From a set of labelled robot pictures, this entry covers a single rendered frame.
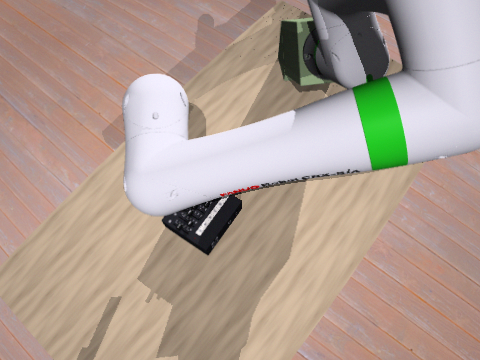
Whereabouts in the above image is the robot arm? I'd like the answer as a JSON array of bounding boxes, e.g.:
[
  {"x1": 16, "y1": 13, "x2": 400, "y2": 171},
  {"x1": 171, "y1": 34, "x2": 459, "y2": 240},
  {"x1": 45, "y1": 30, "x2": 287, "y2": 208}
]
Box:
[{"x1": 122, "y1": 0, "x2": 480, "y2": 216}]

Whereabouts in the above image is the black lighting desk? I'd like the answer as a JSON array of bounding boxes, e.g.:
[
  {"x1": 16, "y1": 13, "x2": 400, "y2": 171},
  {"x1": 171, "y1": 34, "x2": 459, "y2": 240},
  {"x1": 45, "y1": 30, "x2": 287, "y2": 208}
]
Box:
[{"x1": 161, "y1": 195, "x2": 242, "y2": 255}]

